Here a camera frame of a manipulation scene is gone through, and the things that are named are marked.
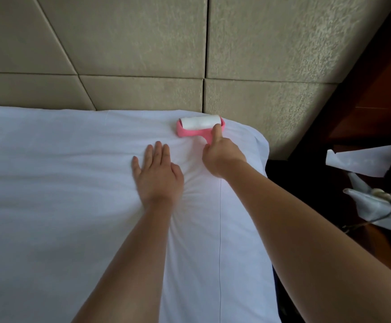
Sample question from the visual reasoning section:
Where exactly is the person's right hand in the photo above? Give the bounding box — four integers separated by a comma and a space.
202, 123, 247, 180

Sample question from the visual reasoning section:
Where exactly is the person's right forearm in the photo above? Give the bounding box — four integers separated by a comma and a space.
222, 161, 391, 323

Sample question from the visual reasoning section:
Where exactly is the dark wooden wall panel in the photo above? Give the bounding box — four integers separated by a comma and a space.
289, 0, 391, 172

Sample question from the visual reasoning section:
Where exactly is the white bed sheet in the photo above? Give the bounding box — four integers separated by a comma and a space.
0, 105, 280, 323

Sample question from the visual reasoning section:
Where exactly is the beige padded headboard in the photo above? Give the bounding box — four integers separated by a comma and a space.
0, 0, 391, 160

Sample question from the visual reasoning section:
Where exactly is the dark wooden nightstand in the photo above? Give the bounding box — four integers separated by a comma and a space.
268, 144, 391, 323

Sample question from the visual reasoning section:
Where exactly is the pink lint roller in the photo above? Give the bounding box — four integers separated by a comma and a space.
176, 114, 226, 145

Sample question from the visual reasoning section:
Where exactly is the person's left hand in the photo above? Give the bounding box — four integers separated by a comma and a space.
131, 140, 185, 211

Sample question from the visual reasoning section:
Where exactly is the person's left forearm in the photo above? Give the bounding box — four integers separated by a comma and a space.
71, 201, 176, 323

